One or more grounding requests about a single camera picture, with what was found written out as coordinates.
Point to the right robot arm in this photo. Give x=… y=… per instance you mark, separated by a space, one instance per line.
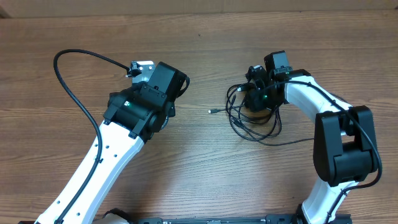
x=345 y=154

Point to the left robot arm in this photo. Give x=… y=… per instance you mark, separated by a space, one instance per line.
x=132 y=117

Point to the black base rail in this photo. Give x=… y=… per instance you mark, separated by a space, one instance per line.
x=118 y=216

